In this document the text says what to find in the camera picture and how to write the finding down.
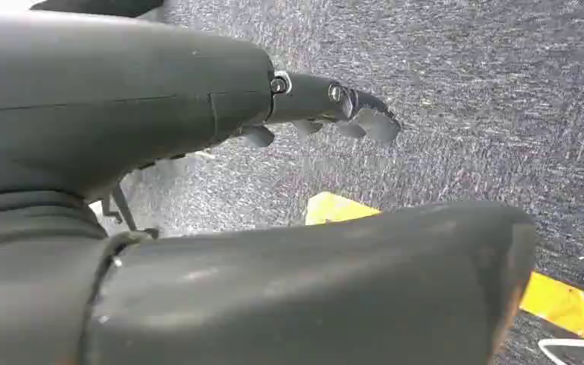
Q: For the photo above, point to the black robot leg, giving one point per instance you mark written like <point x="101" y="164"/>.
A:
<point x="101" y="6"/>

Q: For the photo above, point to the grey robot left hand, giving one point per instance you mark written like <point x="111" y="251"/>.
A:
<point x="120" y="116"/>

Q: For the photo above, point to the yellow floor tape strip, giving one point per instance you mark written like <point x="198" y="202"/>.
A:
<point x="564" y="305"/>

